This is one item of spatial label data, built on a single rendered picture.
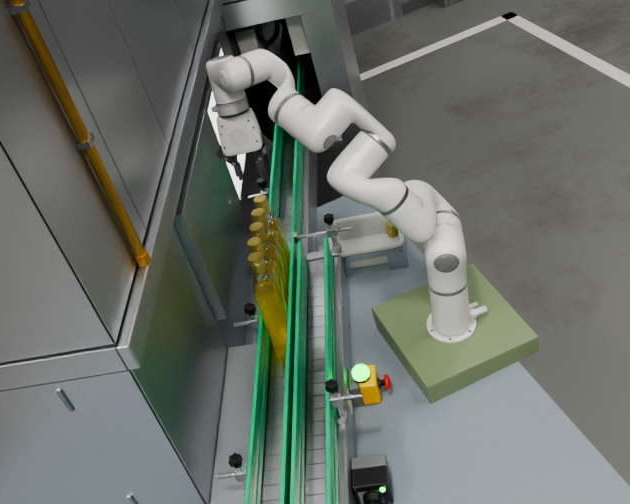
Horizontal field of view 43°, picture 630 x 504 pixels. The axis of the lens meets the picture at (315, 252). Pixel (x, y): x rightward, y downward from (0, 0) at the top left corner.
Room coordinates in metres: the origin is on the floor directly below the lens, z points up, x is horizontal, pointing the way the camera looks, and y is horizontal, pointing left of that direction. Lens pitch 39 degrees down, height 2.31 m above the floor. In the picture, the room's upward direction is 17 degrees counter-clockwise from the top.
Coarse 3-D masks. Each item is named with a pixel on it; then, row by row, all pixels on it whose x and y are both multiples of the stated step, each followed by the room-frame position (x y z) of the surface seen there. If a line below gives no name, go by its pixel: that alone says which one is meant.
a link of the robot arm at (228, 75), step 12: (216, 60) 1.77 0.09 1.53; (228, 60) 1.71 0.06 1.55; (240, 60) 1.71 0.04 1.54; (216, 72) 1.73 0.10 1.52; (228, 72) 1.68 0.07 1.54; (240, 72) 1.68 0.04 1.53; (252, 72) 1.69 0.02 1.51; (216, 84) 1.75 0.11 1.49; (228, 84) 1.68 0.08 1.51; (240, 84) 1.67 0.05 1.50; (216, 96) 1.75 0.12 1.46; (228, 96) 1.73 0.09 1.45; (240, 96) 1.74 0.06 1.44
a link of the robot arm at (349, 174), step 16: (352, 144) 1.49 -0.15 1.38; (368, 144) 1.47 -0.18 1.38; (336, 160) 1.48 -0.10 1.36; (352, 160) 1.45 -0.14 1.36; (368, 160) 1.45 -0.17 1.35; (384, 160) 1.47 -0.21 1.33; (336, 176) 1.44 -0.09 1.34; (352, 176) 1.43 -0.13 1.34; (368, 176) 1.45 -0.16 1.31; (352, 192) 1.40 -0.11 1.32; (368, 192) 1.39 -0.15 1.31; (384, 192) 1.39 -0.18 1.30; (400, 192) 1.39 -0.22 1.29; (384, 208) 1.39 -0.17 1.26
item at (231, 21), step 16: (224, 0) 2.64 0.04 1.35; (240, 0) 2.63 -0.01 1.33; (256, 0) 2.62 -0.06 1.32; (272, 0) 2.61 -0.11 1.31; (288, 0) 2.60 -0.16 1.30; (304, 0) 2.59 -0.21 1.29; (320, 0) 2.58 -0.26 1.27; (224, 16) 2.64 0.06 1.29; (240, 16) 2.63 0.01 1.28; (256, 16) 2.62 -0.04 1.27; (272, 16) 2.61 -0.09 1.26; (288, 16) 2.60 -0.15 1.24
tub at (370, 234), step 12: (360, 216) 1.94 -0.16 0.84; (372, 216) 1.93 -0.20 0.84; (360, 228) 1.94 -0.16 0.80; (372, 228) 1.93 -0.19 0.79; (384, 228) 1.92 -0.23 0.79; (348, 240) 1.94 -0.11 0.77; (360, 240) 1.92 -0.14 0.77; (372, 240) 1.90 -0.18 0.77; (384, 240) 1.88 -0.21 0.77; (396, 240) 1.87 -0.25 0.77; (348, 252) 1.79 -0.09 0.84; (360, 252) 1.78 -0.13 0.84
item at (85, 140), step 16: (16, 0) 1.26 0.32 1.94; (32, 32) 1.26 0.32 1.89; (48, 64) 1.26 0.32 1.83; (64, 96) 1.26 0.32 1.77; (80, 128) 1.26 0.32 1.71; (80, 144) 1.25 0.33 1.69; (96, 160) 1.26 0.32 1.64; (96, 176) 1.26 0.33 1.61; (112, 192) 1.26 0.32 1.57; (112, 208) 1.26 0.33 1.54; (128, 224) 1.26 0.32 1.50; (128, 240) 1.26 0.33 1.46; (144, 256) 1.26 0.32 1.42
